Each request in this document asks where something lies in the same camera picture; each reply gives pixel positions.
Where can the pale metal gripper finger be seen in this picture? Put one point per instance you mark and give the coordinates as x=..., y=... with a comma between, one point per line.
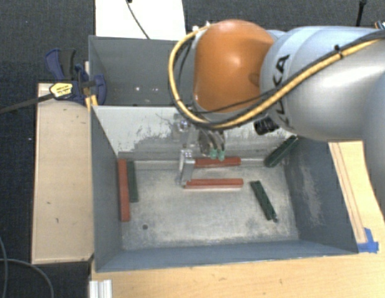
x=182, y=169
x=189, y=171

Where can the red-brown flat block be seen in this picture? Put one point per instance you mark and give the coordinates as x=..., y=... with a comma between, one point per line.
x=215, y=183
x=229, y=161
x=124, y=191

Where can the grey metal bin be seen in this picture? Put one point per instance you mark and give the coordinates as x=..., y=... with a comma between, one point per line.
x=211, y=216

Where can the dark green flat block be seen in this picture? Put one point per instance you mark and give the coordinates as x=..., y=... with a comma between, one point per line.
x=263, y=200
x=281, y=152
x=133, y=182

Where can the pale wood board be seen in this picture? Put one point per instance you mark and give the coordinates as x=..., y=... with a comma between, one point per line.
x=62, y=182

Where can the black cylinder on white bracket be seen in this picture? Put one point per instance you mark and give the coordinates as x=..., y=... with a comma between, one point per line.
x=266, y=126

